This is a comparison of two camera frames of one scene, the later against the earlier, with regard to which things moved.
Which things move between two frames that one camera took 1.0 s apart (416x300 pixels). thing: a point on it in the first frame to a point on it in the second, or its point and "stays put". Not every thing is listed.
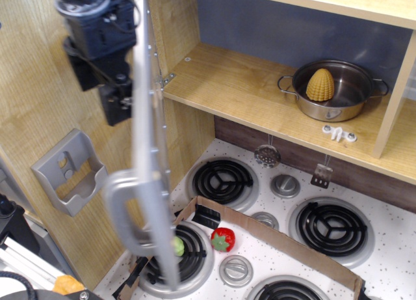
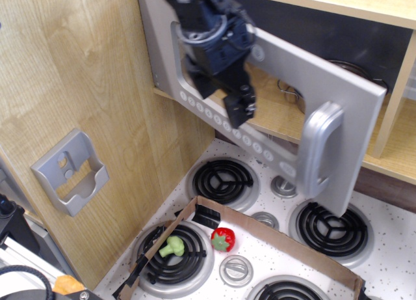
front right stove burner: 288,287 stays put
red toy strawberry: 223,239 stays put
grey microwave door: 149,177 to 337,110
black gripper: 101,45 to 220,44
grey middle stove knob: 267,218 stays put
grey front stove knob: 236,271 stays put
